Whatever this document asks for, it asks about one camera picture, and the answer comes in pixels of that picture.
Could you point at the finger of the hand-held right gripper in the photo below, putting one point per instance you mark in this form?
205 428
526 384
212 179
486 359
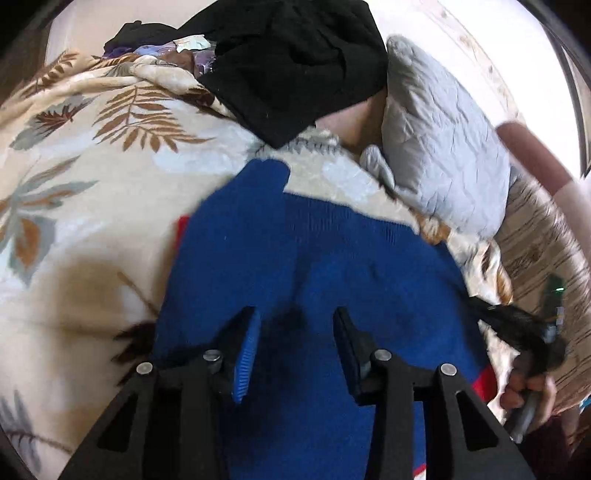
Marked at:
489 311

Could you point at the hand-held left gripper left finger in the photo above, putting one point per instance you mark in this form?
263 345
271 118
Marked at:
244 357

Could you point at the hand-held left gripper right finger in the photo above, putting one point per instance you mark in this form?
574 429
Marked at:
346 357

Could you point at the blue and red sweater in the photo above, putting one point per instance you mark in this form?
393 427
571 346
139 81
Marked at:
300 254

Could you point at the person's right hand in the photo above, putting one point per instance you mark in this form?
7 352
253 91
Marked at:
519 392

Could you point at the striped brown sofa cushion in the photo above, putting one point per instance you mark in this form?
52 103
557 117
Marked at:
545 240

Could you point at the brown upholstered headboard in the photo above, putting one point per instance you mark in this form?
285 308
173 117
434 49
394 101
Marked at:
531 152

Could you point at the grey quilted pillow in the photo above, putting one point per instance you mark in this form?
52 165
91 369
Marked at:
438 138

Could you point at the leaf print blanket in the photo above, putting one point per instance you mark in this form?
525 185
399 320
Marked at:
92 184

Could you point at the black garment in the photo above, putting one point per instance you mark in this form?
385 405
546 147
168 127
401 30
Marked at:
295 69

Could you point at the small black cloth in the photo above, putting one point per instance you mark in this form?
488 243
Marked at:
134 36

